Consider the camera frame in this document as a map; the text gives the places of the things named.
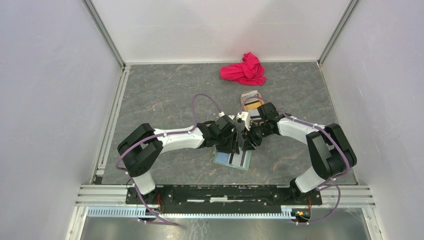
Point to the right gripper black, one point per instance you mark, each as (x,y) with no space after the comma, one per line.
(249,139)

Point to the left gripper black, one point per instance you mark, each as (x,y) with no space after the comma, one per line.
(233,146)

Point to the white striped credit card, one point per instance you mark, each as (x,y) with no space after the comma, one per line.
(234,159)

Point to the grey striped credit card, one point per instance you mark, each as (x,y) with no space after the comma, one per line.
(244,160)

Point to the green card holder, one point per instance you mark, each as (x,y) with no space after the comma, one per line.
(220,158)

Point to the patterned white credit card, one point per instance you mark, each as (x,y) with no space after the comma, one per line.
(248,94)

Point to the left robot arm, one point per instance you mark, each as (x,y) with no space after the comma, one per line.
(143,146)

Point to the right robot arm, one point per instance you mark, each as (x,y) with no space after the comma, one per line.
(329,150)

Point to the yellow credit card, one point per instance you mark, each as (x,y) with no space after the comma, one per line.
(252,105)

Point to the pink oval tray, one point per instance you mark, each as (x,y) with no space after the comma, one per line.
(250,99)

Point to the red cloth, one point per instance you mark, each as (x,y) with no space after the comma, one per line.
(249,71)

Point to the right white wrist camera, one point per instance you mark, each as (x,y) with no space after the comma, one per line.
(247,119)

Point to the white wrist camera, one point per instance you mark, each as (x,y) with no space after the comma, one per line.
(247,119)
(225,117)

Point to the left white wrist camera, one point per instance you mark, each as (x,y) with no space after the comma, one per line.
(225,117)

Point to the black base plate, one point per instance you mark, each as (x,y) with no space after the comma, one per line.
(223,199)

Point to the white slotted cable duct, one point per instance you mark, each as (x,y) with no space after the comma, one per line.
(141,212)

